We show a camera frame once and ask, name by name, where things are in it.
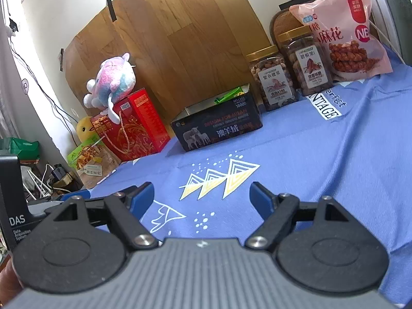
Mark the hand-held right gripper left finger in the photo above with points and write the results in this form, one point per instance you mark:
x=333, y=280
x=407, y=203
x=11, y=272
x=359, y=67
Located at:
x=144, y=197

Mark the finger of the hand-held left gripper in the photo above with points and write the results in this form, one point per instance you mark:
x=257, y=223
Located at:
x=77, y=194

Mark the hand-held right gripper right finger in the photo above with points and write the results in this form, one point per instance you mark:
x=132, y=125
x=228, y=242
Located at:
x=259, y=198

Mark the black cardboard box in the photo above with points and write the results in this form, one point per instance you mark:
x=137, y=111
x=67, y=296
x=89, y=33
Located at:
x=222, y=125

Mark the black charger adapter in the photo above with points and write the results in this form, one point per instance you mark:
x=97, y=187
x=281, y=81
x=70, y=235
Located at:
x=58, y=172

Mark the green and brown snack bag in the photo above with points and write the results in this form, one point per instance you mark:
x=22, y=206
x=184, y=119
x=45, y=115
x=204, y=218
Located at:
x=93, y=161

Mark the green plastic bag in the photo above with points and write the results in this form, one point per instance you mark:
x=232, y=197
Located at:
x=19, y=148

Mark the yellow plush toy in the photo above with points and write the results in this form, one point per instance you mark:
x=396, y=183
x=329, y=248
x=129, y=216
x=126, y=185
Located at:
x=86, y=128

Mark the red gift box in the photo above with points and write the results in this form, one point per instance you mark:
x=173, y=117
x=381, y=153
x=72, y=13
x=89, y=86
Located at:
x=135, y=128

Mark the blue printed tablecloth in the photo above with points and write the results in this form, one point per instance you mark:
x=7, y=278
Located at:
x=322, y=167

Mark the grey curtain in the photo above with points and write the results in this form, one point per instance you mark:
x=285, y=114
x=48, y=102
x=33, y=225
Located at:
x=4, y=103

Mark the bright green packet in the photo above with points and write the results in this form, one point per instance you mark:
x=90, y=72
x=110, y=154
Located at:
x=229, y=95

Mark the pink and blue plush toy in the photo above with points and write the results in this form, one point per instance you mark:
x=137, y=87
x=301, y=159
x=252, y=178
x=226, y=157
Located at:
x=111, y=80

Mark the light nut jar yellow lid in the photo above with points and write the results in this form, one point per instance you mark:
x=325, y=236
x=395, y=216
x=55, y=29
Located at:
x=275, y=77

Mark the dark nut jar yellow lid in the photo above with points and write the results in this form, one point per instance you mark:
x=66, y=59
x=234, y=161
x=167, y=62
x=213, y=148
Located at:
x=309, y=61

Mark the wooden board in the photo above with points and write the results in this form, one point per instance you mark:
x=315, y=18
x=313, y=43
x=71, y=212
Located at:
x=180, y=45

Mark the round cork board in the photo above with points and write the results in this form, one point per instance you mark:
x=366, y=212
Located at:
x=285, y=25

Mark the pink snack bag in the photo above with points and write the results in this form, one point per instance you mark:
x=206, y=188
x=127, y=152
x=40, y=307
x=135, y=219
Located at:
x=350, y=38

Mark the black tape strip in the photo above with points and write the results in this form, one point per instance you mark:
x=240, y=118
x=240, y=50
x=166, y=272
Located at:
x=111, y=6

